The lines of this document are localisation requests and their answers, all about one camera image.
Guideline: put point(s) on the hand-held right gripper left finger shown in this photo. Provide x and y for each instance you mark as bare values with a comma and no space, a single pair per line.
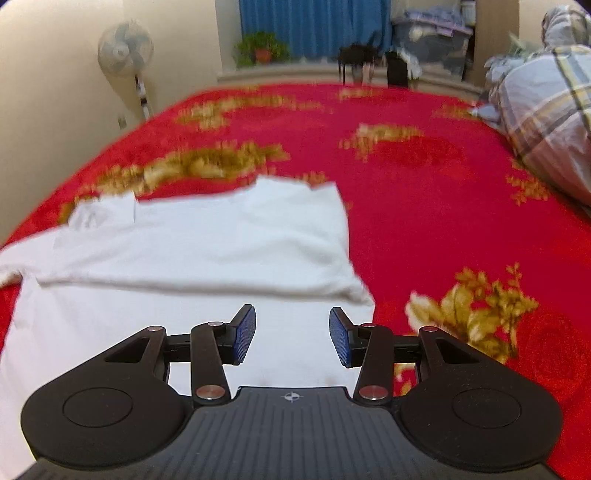
244,332

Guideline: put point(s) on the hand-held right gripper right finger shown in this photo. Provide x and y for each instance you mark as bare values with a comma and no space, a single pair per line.
339,337

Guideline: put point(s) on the white shirt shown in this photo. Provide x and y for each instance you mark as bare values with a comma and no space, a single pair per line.
184,258

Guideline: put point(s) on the red floral blanket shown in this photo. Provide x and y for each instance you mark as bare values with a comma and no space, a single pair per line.
415,207

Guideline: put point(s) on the black container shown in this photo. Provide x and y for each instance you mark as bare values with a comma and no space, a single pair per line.
397,69

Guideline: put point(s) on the black bag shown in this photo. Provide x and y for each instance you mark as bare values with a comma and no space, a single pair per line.
358,55

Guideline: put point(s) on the potted green plant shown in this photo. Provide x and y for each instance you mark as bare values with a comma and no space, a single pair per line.
263,48

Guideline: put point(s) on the clear plastic storage box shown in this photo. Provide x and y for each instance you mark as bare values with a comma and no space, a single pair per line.
431,50

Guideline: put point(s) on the plaid quilt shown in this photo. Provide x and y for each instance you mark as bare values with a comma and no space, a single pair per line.
549,115

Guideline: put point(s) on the blue curtain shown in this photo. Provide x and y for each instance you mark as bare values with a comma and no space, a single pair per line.
314,27

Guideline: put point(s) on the white standing fan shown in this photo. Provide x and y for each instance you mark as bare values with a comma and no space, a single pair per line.
124,46

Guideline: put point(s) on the wooden shelf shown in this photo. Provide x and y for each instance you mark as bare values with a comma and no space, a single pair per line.
496,32

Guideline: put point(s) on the small low wall outlet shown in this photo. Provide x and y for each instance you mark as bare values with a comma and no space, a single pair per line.
122,122

